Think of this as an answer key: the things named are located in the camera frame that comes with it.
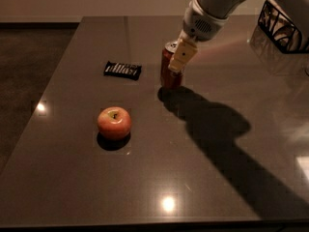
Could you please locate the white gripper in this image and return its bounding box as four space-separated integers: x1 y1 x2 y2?
168 0 228 73

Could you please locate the red coke can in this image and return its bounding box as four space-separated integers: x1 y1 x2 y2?
160 41 183 89

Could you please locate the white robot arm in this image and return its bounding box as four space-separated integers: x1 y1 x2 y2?
168 0 309 74

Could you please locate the black rxbar chocolate bar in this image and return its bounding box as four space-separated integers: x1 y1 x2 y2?
103 61 142 80

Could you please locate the red apple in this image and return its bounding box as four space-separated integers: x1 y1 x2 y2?
97 106 131 141

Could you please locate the black wire basket with packets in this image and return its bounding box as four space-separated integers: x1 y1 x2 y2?
258 0 309 54

